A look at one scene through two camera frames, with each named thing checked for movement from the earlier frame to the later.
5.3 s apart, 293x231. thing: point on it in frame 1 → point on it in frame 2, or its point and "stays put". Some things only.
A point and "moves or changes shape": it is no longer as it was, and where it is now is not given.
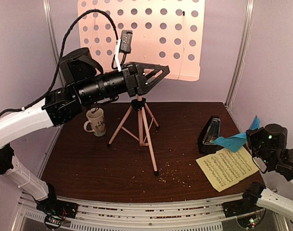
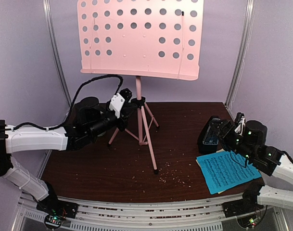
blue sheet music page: [234, 141] moves or changes shape
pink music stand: [165, 33] stays put
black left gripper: [133, 70] → [125, 114]
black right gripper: [252, 138] → [223, 130]
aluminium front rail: [200, 215] stays put
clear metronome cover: [213, 132] stays put
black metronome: [210, 132] stays put
